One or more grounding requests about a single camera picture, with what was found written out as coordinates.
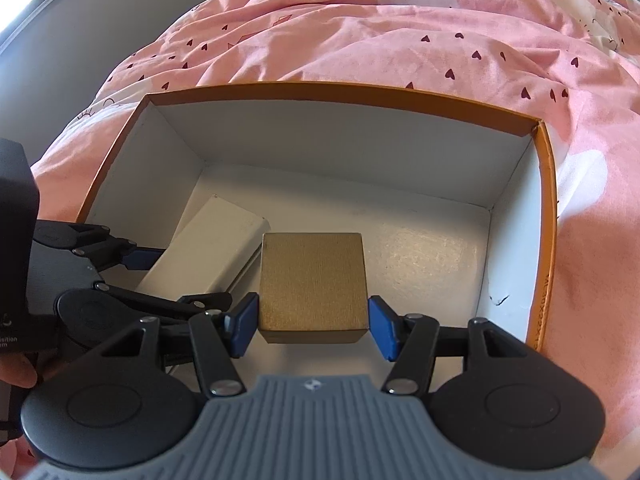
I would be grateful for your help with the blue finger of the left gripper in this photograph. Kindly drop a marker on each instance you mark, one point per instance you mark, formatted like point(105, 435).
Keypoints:
point(211, 301)
point(142, 258)

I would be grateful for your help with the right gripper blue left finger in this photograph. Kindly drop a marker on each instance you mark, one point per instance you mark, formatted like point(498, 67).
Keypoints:
point(217, 339)

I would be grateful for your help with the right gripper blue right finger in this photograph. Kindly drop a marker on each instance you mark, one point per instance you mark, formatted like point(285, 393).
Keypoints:
point(409, 342)

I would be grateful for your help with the white rectangular box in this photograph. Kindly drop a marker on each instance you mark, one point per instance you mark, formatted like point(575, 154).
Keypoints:
point(209, 254)

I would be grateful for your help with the gold cardboard box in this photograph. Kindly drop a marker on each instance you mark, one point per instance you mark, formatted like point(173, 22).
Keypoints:
point(313, 288)

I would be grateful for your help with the person's left hand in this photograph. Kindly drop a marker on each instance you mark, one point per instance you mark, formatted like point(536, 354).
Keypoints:
point(16, 370)

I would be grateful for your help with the orange cardboard box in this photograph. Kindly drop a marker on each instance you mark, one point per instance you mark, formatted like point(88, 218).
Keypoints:
point(454, 199)

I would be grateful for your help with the pink patterned duvet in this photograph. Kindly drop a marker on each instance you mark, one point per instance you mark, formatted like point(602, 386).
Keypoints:
point(572, 63)

